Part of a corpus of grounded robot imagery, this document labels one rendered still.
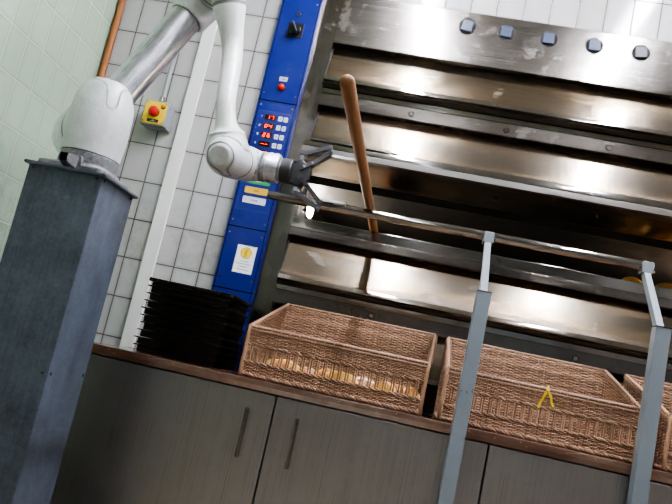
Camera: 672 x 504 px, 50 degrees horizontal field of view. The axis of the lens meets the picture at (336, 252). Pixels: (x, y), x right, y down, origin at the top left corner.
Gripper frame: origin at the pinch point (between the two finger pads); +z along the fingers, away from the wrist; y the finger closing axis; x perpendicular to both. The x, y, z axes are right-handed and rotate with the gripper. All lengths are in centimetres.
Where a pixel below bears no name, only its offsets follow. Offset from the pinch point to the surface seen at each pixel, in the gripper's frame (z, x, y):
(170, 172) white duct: -75, -53, -5
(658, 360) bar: 93, 5, 34
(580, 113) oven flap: 72, -54, -56
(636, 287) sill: 101, -55, 4
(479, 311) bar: 44, 5, 31
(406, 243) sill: 19, -55, 4
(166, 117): -80, -48, -25
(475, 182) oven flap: 39, -41, -19
